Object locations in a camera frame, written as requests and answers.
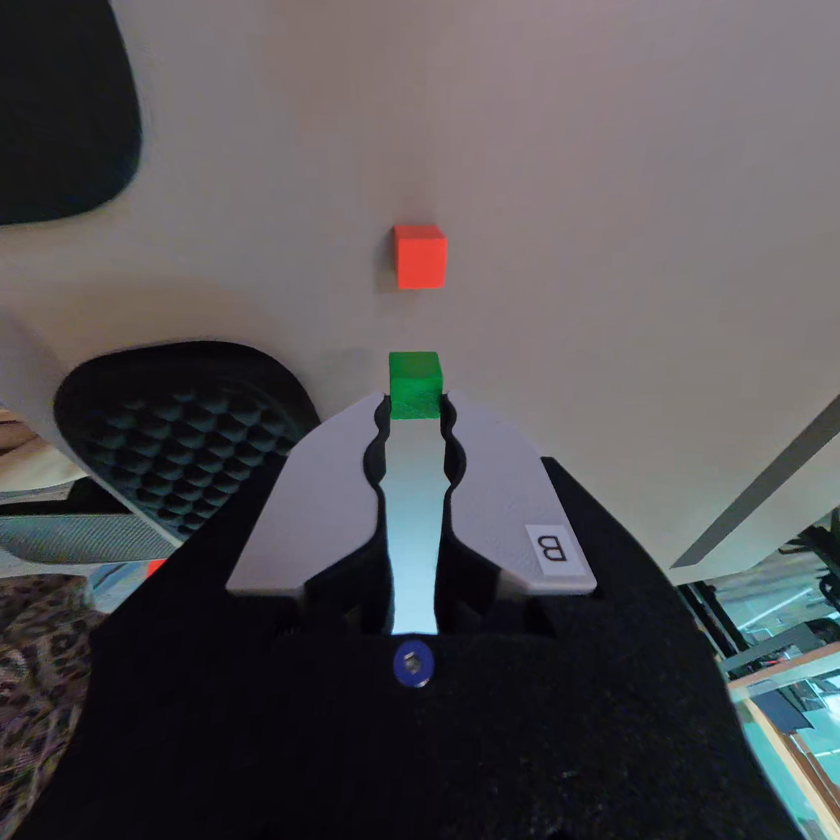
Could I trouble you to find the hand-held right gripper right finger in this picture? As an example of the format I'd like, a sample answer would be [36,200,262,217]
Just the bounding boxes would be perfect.
[441,390,598,597]

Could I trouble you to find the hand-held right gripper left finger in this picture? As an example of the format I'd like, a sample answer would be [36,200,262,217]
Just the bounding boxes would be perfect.
[226,392,389,598]

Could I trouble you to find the green wooden cube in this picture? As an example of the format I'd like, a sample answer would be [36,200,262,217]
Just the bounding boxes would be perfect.
[388,352,444,420]

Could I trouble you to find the red wooden cube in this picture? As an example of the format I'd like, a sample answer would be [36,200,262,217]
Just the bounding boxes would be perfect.
[392,225,448,290]

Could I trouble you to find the black honeycomb cushion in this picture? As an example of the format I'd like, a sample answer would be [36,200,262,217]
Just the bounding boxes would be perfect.
[54,340,317,546]

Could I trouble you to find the grey mesh chair part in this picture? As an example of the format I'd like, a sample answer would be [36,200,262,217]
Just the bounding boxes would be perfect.
[0,514,179,565]

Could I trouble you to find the grey metal bar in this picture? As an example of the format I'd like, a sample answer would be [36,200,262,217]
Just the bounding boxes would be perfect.
[671,394,840,569]

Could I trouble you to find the leopard print cloth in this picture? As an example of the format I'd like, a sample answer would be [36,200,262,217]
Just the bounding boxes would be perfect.
[0,576,109,840]

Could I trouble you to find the wooden shelf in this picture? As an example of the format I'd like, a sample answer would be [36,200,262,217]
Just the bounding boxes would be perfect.
[727,656,840,840]

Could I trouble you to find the black rounded pad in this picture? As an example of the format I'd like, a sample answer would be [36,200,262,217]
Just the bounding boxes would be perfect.
[0,0,143,226]

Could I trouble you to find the black metal frame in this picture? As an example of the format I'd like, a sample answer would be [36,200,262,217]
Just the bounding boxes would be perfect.
[676,508,840,664]

